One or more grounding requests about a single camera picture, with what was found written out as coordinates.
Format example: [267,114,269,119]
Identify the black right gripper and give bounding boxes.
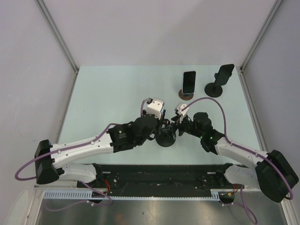
[163,112,203,139]

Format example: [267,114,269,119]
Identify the black clamp phone stand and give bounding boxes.
[155,119,176,148]

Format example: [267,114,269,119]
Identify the white cased phone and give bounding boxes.
[182,71,196,95]

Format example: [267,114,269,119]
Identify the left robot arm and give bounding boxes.
[34,113,166,188]

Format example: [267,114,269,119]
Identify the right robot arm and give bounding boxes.
[171,112,299,203]

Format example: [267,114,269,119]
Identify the wooden base phone stand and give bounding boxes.
[178,89,194,101]

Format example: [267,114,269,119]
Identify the black tall phone stand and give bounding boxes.
[204,73,224,98]

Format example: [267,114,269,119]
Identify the black phone on tall stand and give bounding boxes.
[215,64,235,86]

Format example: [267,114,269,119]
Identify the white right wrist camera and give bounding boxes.
[174,103,189,117]

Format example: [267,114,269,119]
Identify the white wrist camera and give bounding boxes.
[145,97,165,120]
[174,103,189,117]

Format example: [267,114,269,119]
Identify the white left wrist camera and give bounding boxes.
[145,97,165,120]

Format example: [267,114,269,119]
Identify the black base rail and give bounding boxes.
[88,163,241,198]

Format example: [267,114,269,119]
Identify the white slotted cable duct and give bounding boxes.
[43,189,235,201]

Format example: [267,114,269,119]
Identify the aluminium corner post left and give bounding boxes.
[35,0,79,75]

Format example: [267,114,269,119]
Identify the aluminium corner post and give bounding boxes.
[35,0,79,75]
[240,0,285,72]

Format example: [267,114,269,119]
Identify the aluminium corner post right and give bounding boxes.
[240,0,285,72]

